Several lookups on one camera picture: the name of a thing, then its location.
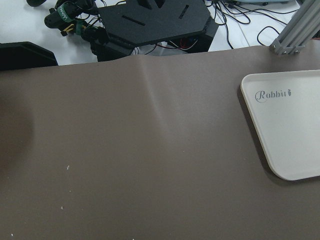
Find cream rectangular tray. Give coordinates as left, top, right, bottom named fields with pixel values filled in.
left=240, top=70, right=320, bottom=181

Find black plate stand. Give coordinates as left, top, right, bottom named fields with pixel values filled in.
left=90, top=0, right=219, bottom=62

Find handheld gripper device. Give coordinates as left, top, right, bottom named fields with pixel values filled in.
left=26, top=0, right=110, bottom=43

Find aluminium frame post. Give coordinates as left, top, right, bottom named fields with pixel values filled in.
left=269, top=0, right=320, bottom=55

